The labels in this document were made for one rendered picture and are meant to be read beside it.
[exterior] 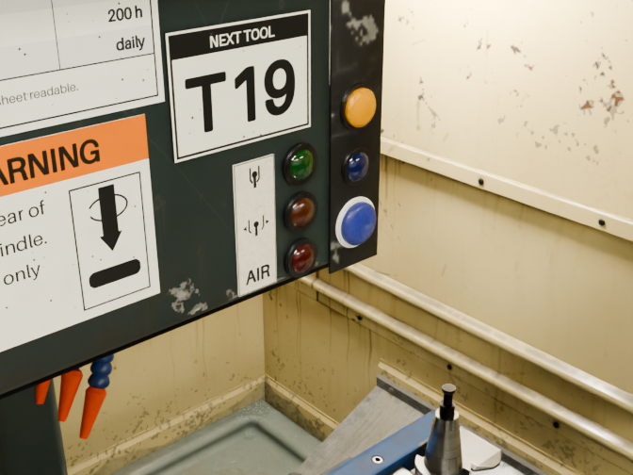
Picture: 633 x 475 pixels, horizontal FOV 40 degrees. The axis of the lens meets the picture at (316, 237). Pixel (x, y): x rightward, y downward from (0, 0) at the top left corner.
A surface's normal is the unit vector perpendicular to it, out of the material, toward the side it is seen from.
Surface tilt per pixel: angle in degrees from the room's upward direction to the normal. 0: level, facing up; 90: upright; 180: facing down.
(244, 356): 90
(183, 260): 90
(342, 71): 90
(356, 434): 24
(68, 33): 90
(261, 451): 0
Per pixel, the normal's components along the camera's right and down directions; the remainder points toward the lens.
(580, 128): -0.75, 0.28
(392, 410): -0.31, -0.71
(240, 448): 0.00, -0.91
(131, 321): 0.66, 0.32
